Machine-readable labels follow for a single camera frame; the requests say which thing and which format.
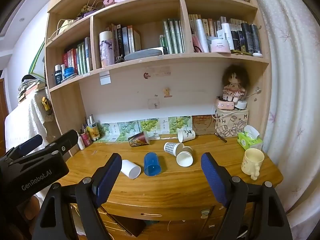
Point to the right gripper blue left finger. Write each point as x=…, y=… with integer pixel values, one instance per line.
x=94, y=191

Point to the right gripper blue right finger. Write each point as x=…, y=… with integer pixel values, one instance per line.
x=230, y=191

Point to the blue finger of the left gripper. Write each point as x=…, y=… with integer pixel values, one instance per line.
x=30, y=145

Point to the red printed plastic cup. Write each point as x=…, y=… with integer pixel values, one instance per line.
x=139, y=139

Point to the white paper cup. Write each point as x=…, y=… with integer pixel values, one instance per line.
x=130, y=169

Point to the brown sleeve paper cup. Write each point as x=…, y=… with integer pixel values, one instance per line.
x=185, y=157

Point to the blue plastic cup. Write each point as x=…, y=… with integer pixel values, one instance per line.
x=151, y=164

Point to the grey checkered paper cup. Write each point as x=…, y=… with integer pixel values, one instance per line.
x=173, y=148

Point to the white leaf print cup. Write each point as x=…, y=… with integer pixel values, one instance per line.
x=185, y=135

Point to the cream ceramic mug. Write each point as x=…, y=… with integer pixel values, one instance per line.
x=252, y=162

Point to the white small bottle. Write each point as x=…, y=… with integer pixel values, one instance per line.
x=81, y=143

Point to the black pen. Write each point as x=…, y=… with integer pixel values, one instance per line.
x=220, y=137

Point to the green tissue pack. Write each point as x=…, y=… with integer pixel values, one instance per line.
x=250, y=138

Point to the letter print fabric box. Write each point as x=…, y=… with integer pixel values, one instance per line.
x=230, y=123

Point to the brown cardboard card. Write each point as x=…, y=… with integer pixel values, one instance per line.
x=203, y=124

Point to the white curtain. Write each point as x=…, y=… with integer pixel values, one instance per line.
x=292, y=133

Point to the grape calendar cards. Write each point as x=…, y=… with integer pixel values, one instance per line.
x=154, y=127

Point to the brown haired rag doll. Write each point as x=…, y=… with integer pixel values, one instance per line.
x=235, y=82

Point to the wooden bookshelf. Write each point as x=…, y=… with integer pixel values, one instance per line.
x=153, y=87

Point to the pink floral thermos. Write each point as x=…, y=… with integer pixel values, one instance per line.
x=106, y=48

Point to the pink cream jar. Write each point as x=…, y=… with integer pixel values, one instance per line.
x=220, y=46

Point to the grey oval case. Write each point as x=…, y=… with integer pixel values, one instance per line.
x=142, y=54

